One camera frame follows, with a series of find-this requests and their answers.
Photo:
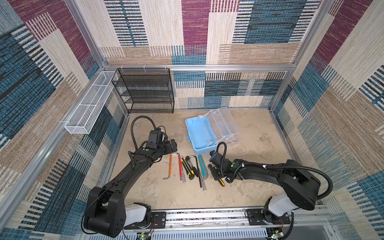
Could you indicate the yellow black utility knife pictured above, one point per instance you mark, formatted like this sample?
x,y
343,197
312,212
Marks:
x,y
189,168

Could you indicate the white wire mesh basket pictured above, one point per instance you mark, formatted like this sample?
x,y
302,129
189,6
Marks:
x,y
90,107

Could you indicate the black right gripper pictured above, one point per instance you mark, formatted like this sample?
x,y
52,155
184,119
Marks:
x,y
214,173

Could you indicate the red sleeved hex key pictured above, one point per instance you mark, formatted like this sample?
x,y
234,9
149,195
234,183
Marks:
x,y
180,165

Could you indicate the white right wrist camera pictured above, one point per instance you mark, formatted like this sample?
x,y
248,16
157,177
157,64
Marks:
x,y
215,158

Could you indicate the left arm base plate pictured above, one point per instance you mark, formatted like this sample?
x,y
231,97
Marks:
x,y
156,220

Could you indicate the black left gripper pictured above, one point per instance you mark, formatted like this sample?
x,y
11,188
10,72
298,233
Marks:
x,y
168,149

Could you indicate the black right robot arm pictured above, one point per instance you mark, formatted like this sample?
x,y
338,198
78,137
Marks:
x,y
302,186

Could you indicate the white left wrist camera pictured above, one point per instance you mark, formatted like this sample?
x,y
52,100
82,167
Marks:
x,y
155,139

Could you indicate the black handle screwdriver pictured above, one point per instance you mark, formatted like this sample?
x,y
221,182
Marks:
x,y
195,169

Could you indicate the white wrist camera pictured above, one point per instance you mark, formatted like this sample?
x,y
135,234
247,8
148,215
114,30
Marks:
x,y
155,139
215,158

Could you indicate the blue toolbox with clear lid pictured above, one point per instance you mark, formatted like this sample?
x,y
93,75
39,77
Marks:
x,y
206,131

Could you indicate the orange sleeved hex key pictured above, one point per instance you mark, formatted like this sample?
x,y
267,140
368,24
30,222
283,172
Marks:
x,y
170,168

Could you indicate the black hex key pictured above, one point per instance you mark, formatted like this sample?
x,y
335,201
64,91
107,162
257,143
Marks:
x,y
198,171

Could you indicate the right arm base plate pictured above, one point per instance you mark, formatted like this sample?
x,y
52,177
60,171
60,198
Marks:
x,y
257,217

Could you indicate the yellow black ratchet wrench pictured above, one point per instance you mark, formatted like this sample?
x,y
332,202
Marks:
x,y
221,182

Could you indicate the black mesh shelf rack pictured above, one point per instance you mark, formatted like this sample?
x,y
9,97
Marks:
x,y
145,90

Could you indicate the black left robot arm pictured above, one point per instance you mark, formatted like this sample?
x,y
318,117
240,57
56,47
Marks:
x,y
106,212

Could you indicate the teal utility knife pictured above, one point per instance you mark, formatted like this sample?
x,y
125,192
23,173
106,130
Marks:
x,y
203,167

